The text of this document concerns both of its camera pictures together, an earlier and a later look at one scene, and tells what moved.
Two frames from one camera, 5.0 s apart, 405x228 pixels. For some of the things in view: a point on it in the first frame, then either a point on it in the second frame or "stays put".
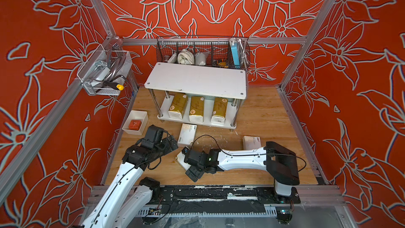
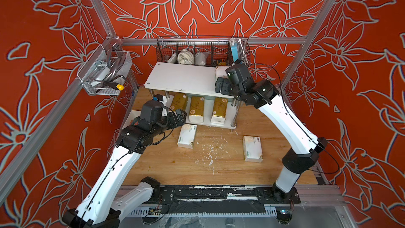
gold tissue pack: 219,111 stays put
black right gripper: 195,176 → 218,83
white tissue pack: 187,135 stays put
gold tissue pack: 196,109 stays put
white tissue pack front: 180,157 → 220,72
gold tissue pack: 177,106 stays put
